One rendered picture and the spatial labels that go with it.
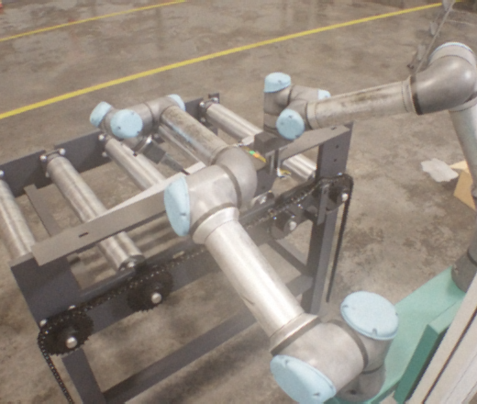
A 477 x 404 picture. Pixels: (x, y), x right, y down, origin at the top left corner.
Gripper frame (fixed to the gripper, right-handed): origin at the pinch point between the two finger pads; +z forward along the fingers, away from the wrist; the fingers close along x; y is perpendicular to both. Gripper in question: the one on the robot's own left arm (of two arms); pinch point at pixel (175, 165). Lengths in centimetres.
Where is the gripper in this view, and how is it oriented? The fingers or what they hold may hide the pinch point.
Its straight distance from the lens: 146.0
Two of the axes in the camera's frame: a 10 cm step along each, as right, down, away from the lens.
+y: -6.0, 8.0, 0.5
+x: 4.5, 3.9, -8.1
